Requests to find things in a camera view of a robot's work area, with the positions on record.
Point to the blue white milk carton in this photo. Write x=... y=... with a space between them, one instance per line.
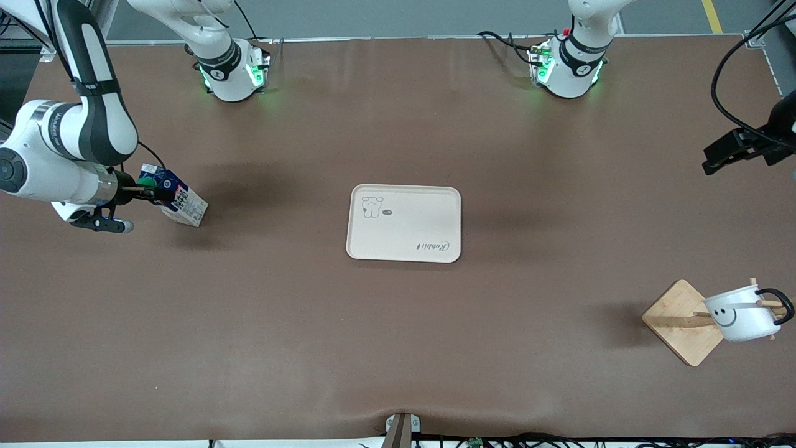
x=186 y=208

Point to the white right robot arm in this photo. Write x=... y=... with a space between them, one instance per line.
x=56 y=162

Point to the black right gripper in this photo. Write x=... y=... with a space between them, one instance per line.
x=127 y=194

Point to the metal table clamp bracket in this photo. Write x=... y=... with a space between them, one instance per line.
x=401 y=430

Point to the aluminium frame profile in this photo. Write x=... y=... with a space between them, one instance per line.
x=768 y=31
x=15 y=43

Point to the beige rabbit print tray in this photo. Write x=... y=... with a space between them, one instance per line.
x=410 y=230

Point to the white smiley face mug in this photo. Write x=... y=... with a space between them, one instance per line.
x=746 y=320

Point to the wooden cup rack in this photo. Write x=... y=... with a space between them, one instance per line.
x=678 y=323

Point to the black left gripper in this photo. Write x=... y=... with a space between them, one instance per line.
x=757 y=142

